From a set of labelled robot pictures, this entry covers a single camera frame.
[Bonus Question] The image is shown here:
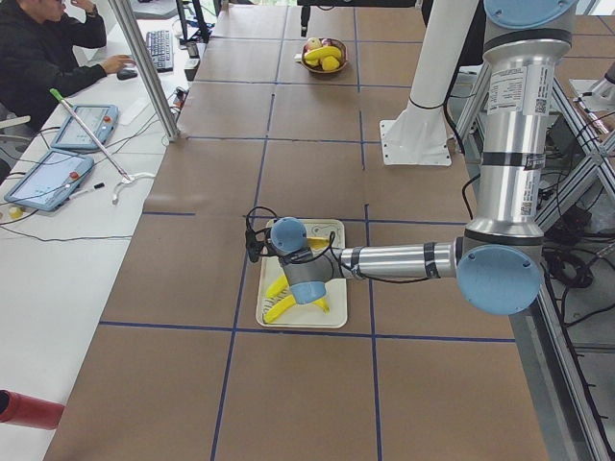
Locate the yellow banana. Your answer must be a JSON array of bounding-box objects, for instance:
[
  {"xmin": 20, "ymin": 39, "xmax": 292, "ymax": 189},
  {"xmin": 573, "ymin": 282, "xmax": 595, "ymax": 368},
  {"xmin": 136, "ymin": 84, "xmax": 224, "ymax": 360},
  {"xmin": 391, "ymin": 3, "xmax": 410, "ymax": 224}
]
[
  {"xmin": 307, "ymin": 237, "xmax": 330, "ymax": 251},
  {"xmin": 265, "ymin": 275, "xmax": 289, "ymax": 298},
  {"xmin": 263, "ymin": 295, "xmax": 330, "ymax": 324},
  {"xmin": 303, "ymin": 45, "xmax": 343, "ymax": 61}
]

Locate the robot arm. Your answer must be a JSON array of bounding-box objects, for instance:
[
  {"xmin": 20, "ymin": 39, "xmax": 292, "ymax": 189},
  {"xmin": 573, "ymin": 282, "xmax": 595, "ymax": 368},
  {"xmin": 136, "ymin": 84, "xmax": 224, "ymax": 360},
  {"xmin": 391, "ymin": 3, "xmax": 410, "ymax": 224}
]
[{"xmin": 266, "ymin": 1, "xmax": 576, "ymax": 315}]

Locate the white rectangular plate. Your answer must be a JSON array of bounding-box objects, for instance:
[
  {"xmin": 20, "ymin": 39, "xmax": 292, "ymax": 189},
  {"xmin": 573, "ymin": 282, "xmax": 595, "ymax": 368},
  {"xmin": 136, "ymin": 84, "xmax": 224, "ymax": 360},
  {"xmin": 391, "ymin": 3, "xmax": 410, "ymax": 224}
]
[{"xmin": 256, "ymin": 219, "xmax": 348, "ymax": 328}]

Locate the yellow lemon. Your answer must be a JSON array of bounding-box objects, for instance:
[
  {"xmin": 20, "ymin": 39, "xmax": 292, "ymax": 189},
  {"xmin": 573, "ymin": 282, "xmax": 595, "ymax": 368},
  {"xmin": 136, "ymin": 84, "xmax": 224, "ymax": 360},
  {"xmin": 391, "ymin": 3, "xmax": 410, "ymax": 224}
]
[{"xmin": 320, "ymin": 56, "xmax": 340, "ymax": 73}]

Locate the black keyboard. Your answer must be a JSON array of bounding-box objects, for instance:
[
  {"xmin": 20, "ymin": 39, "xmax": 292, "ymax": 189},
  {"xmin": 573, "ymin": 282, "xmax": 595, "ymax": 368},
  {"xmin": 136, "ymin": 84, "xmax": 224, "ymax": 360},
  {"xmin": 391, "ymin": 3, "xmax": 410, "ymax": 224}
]
[{"xmin": 145, "ymin": 30, "xmax": 174, "ymax": 72}]

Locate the black computer mouse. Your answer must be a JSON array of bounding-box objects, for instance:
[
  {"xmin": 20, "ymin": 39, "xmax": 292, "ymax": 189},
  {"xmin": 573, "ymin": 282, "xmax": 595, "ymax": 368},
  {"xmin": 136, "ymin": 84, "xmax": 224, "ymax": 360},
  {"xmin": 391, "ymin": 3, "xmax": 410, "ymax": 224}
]
[{"xmin": 116, "ymin": 68, "xmax": 138, "ymax": 81}]

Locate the far teach pendant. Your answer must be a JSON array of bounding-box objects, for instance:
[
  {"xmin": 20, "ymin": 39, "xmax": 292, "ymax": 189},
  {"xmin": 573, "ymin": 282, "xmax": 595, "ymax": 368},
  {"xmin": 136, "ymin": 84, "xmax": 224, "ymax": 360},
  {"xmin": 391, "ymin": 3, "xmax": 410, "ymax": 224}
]
[{"xmin": 50, "ymin": 104, "xmax": 120, "ymax": 154}]

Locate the teach pendant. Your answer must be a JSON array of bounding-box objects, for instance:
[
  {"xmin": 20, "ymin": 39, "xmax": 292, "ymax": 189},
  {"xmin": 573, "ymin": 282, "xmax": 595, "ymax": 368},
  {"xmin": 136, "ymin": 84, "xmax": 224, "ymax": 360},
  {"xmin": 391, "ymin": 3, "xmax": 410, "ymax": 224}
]
[
  {"xmin": 50, "ymin": 104, "xmax": 120, "ymax": 154},
  {"xmin": 4, "ymin": 148, "xmax": 94, "ymax": 211}
]

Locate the metal rod green tip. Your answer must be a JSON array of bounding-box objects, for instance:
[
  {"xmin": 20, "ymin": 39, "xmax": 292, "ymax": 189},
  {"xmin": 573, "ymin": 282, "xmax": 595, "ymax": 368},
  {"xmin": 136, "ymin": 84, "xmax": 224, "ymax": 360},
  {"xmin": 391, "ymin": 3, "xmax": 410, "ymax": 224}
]
[{"xmin": 49, "ymin": 88, "xmax": 133, "ymax": 183}]

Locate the seated person in black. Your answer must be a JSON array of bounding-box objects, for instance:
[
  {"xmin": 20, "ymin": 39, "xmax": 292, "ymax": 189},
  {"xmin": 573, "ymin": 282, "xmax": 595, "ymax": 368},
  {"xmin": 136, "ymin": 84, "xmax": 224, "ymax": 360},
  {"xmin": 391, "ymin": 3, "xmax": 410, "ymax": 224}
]
[{"xmin": 1, "ymin": 0, "xmax": 135, "ymax": 132}]

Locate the near teach pendant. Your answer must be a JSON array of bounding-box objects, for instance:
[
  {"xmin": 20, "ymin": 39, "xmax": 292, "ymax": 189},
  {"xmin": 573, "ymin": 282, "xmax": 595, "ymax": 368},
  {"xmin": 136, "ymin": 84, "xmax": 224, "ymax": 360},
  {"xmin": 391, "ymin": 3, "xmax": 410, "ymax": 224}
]
[{"xmin": 4, "ymin": 148, "xmax": 94, "ymax": 211}]

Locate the small yellow object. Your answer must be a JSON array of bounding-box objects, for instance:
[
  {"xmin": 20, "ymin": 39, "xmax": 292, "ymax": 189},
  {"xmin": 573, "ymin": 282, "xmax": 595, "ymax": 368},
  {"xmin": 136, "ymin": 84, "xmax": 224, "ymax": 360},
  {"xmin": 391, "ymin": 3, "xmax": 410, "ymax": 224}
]
[{"xmin": 9, "ymin": 206, "xmax": 24, "ymax": 220}]

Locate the red cylinder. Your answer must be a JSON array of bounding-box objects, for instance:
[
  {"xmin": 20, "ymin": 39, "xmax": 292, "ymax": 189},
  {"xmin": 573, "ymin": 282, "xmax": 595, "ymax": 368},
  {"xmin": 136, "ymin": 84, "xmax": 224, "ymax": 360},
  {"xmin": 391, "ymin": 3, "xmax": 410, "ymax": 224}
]
[{"xmin": 1, "ymin": 390, "xmax": 64, "ymax": 430}]

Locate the white pedestal column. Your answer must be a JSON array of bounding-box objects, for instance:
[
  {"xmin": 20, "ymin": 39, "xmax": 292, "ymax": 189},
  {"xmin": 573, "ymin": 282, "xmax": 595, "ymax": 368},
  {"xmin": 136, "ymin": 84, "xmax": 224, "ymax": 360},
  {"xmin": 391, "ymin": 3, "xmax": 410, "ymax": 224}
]
[{"xmin": 380, "ymin": 0, "xmax": 479, "ymax": 166}]

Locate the aluminium frame post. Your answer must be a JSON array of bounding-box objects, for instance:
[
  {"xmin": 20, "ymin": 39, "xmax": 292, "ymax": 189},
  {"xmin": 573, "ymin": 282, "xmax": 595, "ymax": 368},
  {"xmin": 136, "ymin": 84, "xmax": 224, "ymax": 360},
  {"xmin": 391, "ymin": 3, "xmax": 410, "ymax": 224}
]
[{"xmin": 110, "ymin": 0, "xmax": 180, "ymax": 142}]

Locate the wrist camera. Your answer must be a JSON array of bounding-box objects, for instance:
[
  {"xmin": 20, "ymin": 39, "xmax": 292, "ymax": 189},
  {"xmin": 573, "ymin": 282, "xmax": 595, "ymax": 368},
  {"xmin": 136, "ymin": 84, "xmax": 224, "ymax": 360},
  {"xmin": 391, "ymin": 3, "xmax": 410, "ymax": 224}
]
[{"xmin": 244, "ymin": 229, "xmax": 263, "ymax": 263}]

